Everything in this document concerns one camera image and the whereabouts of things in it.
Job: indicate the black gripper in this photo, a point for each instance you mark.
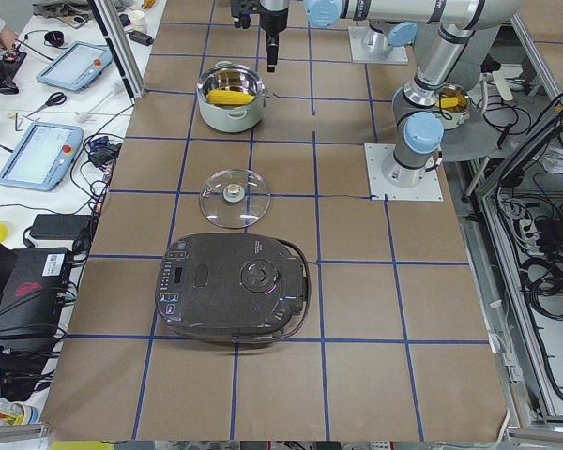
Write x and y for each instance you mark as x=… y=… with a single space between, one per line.
x=273 y=22

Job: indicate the black scissors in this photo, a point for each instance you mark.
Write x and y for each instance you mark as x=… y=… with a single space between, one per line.
x=54 y=99

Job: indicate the pale green electric pot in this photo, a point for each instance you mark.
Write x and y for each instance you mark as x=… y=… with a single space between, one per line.
x=231 y=76

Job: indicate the black laptop with red logo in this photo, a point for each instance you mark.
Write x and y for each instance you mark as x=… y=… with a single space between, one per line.
x=33 y=283

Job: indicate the black power adapter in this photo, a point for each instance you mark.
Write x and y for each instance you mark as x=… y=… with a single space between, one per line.
x=58 y=227

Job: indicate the aluminium frame post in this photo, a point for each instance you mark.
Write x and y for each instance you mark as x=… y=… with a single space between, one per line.
x=110 y=26

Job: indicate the yellow corn cob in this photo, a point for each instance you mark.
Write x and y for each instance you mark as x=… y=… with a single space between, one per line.
x=229 y=98

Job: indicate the teach pendant far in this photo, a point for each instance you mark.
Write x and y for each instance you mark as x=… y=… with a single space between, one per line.
x=77 y=67

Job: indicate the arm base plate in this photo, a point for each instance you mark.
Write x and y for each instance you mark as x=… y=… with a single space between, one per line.
x=389 y=181
x=372 y=47

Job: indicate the white purple cup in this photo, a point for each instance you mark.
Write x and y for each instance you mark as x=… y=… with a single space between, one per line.
x=137 y=20

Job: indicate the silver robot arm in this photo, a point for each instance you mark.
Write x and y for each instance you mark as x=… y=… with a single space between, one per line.
x=419 y=132
x=460 y=20

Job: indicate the steel bowl on tray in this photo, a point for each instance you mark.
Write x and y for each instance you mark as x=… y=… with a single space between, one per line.
x=452 y=106

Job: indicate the teach pendant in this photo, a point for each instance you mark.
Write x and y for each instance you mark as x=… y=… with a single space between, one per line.
x=77 y=67
x=42 y=157

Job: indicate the teach pendant near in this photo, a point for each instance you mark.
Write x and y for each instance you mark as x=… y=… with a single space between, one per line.
x=42 y=157

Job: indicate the glass lid with gold knob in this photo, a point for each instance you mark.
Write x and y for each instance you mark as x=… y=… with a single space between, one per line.
x=234 y=198

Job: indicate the dark brown rice cooker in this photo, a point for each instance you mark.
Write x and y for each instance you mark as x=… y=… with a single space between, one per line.
x=233 y=288

